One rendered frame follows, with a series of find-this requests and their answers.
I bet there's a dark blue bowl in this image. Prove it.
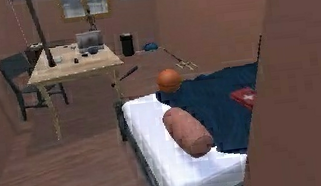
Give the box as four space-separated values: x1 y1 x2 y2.
87 45 101 56

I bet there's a white bed with blue blanket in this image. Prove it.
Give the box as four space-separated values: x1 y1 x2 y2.
111 61 274 186

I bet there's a pink bolster pillow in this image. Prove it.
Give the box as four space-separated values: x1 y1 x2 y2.
160 103 216 162

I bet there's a light wooden desk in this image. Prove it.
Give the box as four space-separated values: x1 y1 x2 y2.
24 37 133 144

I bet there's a black baseball bat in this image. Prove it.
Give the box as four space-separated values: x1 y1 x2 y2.
108 64 141 89

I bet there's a dark floor lamp pole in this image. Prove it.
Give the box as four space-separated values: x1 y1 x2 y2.
24 0 58 70

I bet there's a grey open laptop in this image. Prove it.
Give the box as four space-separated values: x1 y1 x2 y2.
74 29 105 54

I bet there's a red book with white cross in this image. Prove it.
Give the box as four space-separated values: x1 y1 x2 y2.
229 85 259 112

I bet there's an orange basketball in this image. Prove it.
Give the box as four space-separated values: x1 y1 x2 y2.
155 67 184 95

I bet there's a wooden framed window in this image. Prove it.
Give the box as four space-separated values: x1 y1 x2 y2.
54 0 114 25

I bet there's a dark grey chair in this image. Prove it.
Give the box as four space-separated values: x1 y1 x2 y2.
0 47 71 124

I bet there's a black trash can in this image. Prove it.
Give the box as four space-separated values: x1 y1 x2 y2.
119 32 136 58

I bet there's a blue cloth on floor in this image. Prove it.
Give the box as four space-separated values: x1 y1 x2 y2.
141 41 160 53

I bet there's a small dark figurine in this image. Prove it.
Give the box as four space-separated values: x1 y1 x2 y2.
84 7 98 33

